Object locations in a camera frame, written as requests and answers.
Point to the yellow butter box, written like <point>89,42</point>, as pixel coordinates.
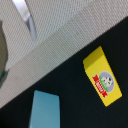
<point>101,76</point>

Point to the beige woven placemat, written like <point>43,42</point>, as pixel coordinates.
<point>63,28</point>

